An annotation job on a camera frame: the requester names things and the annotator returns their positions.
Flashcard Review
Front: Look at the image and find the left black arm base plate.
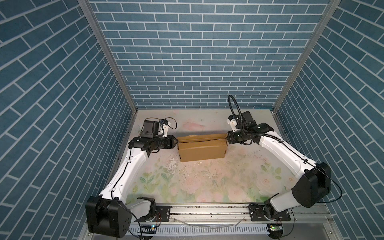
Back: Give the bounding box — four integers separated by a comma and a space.
144, 206, 171, 222

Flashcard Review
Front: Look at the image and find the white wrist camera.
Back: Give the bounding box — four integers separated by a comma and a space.
227, 118, 240, 132
160, 119, 170, 138

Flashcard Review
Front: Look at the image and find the white slotted cable duct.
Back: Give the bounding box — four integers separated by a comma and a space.
130, 224, 270, 237

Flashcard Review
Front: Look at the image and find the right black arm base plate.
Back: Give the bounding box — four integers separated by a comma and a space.
248, 203, 291, 222

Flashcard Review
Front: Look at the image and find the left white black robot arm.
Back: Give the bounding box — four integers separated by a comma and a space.
85, 117, 179, 240

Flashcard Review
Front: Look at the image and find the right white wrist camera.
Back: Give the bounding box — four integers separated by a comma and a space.
227, 118, 240, 132

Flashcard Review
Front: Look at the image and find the floral table mat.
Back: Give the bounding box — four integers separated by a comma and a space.
126, 109, 298, 203

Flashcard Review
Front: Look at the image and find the left aluminium corner post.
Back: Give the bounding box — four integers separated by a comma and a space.
78, 0, 138, 114

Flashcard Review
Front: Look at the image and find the right black camera cable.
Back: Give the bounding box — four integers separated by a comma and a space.
227, 94, 244, 133

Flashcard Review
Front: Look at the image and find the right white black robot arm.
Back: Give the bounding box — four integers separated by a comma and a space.
227, 111, 331, 221

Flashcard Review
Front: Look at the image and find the left green circuit board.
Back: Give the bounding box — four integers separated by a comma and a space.
138, 226, 158, 235

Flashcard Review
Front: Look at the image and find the aluminium mounting rail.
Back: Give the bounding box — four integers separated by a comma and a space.
85, 202, 335, 226

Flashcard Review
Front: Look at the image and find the right aluminium corner post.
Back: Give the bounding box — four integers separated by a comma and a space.
272, 0, 341, 114

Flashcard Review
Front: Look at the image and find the aluminium corner post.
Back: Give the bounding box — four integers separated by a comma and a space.
78, 0, 138, 114
272, 0, 341, 114

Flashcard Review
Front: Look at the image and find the right green circuit board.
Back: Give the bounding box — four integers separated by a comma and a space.
268, 224, 284, 232

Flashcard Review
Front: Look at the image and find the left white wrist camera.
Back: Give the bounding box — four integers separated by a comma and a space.
160, 119, 170, 138

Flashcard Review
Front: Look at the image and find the brown cardboard box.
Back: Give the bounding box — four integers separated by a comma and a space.
178, 134, 228, 163

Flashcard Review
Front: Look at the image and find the green circuit board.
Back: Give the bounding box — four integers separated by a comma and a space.
138, 226, 158, 235
268, 224, 284, 232

